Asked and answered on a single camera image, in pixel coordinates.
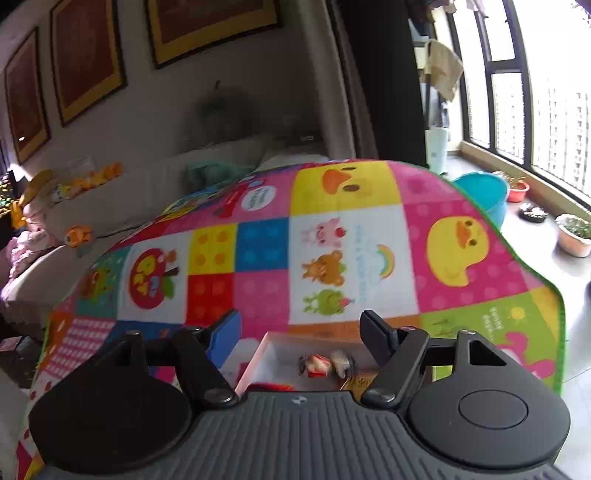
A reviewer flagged beige sofa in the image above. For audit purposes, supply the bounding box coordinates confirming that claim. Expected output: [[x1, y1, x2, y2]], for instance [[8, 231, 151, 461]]
[[0, 137, 334, 305]]

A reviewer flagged teal plastic basin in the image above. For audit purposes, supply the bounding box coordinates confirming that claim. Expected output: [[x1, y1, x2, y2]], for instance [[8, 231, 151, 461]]
[[451, 171, 511, 230]]

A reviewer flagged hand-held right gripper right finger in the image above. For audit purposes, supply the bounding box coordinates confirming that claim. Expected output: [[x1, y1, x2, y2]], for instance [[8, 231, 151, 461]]
[[359, 309, 509, 409]]

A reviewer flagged green knitted cloth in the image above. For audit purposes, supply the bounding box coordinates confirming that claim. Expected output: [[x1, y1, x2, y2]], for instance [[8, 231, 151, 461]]
[[186, 161, 252, 189]]

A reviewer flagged pink cardboard box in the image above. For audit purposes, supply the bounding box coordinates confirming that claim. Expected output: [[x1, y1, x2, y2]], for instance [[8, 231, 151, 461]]
[[235, 331, 437, 396]]

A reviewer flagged red plant pot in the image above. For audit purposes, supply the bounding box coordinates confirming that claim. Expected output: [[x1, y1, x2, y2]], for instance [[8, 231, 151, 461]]
[[505, 176, 531, 204]]

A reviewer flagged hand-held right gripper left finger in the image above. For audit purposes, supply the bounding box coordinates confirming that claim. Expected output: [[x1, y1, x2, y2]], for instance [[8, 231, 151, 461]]
[[99, 308, 243, 409]]

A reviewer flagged black window frame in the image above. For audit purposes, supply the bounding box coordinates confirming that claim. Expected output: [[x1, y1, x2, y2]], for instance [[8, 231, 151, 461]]
[[441, 0, 591, 208]]

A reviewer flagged gold framed wall picture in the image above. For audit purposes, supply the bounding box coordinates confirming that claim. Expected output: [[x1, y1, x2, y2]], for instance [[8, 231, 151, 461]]
[[49, 0, 129, 128], [144, 0, 284, 71], [4, 26, 51, 165]]

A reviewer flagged colourful cartoon play mat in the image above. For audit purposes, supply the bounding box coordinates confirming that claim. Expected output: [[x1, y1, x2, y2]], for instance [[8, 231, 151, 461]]
[[16, 159, 567, 480]]

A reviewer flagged orange fish plush toy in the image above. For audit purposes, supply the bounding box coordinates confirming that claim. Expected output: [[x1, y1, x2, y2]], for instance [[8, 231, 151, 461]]
[[64, 224, 94, 246]]

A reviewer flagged small white pink toy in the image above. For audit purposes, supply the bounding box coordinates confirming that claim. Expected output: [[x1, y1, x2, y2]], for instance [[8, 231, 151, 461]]
[[298, 350, 358, 379]]

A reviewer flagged packaged round bread bun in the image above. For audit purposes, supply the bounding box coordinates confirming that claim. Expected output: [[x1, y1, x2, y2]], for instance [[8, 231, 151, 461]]
[[339, 373, 378, 393]]

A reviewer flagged pink plush toy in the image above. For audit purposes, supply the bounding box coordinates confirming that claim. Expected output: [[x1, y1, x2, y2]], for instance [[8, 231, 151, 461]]
[[6, 230, 49, 280]]

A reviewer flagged dark shallow bowl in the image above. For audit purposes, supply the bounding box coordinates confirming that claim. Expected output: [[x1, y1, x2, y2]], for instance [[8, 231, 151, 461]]
[[517, 205, 548, 224]]

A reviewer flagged beige hanging towel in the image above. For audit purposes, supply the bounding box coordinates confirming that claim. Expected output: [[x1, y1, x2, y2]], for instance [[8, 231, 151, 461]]
[[424, 39, 465, 103]]

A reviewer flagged white slim bin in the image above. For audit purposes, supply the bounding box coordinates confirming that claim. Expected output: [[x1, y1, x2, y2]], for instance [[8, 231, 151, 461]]
[[424, 128, 451, 176]]

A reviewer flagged yellow banana plush toy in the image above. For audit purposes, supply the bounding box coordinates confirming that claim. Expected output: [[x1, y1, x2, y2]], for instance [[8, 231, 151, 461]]
[[17, 169, 55, 206]]

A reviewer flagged dark curtain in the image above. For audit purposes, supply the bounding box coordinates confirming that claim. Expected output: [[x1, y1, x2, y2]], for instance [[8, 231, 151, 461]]
[[323, 0, 428, 169]]

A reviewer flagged white round plant pot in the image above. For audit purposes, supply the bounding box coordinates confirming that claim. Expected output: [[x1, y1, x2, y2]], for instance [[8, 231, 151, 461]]
[[555, 213, 591, 258]]

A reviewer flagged orange plush toy group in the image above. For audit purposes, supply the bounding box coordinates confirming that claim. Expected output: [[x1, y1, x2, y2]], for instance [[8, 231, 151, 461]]
[[68, 161, 124, 191]]

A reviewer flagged grey standing fan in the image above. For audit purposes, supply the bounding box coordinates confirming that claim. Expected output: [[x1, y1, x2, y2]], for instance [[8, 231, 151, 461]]
[[198, 80, 260, 140]]

